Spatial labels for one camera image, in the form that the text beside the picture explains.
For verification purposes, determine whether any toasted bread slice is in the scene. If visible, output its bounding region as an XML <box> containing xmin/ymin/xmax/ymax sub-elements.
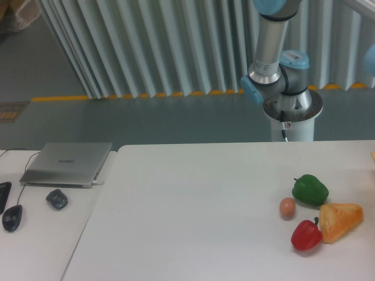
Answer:
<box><xmin>319</xmin><ymin>203</ymin><xmax>364</xmax><ymax>244</ymax></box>

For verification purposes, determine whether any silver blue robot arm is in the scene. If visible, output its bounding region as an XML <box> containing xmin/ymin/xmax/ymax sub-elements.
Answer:
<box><xmin>241</xmin><ymin>1</ymin><xmax>374</xmax><ymax>122</ymax></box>

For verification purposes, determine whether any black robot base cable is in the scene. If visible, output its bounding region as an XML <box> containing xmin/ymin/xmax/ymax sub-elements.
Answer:
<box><xmin>279</xmin><ymin>110</ymin><xmax>289</xmax><ymax>142</ymax></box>

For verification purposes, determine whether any red bell pepper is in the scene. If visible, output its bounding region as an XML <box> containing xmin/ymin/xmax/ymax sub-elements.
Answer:
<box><xmin>291</xmin><ymin>217</ymin><xmax>323</xmax><ymax>251</ymax></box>

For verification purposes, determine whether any black computer mouse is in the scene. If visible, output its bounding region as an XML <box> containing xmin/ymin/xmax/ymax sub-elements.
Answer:
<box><xmin>2</xmin><ymin>204</ymin><xmax>23</xmax><ymax>232</ymax></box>

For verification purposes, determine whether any silver closed laptop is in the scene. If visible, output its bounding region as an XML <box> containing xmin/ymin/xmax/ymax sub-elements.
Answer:
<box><xmin>20</xmin><ymin>142</ymin><xmax>113</xmax><ymax>189</ymax></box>

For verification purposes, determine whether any white corrugated partition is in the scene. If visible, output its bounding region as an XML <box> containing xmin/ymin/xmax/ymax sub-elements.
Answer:
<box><xmin>38</xmin><ymin>1</ymin><xmax>374</xmax><ymax>99</ymax></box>

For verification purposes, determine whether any green bell pepper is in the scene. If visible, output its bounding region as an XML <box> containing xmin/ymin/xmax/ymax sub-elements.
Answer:
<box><xmin>292</xmin><ymin>174</ymin><xmax>329</xmax><ymax>206</ymax></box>

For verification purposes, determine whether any black keyboard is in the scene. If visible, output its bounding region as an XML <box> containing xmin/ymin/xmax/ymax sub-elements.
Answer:
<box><xmin>0</xmin><ymin>181</ymin><xmax>12</xmax><ymax>214</ymax></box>

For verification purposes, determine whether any small dark grey device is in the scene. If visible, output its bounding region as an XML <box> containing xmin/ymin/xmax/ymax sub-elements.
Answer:
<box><xmin>46</xmin><ymin>189</ymin><xmax>69</xmax><ymax>211</ymax></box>

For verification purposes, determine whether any black mouse cable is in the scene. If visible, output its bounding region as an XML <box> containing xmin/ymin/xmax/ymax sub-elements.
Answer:
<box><xmin>0</xmin><ymin>148</ymin><xmax>42</xmax><ymax>207</ymax></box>

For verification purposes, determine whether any brown egg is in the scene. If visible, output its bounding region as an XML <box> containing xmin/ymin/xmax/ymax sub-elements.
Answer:
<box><xmin>279</xmin><ymin>197</ymin><xmax>295</xmax><ymax>219</ymax></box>

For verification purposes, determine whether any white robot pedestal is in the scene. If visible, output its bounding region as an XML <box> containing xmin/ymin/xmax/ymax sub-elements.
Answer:
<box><xmin>268</xmin><ymin>117</ymin><xmax>315</xmax><ymax>142</ymax></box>

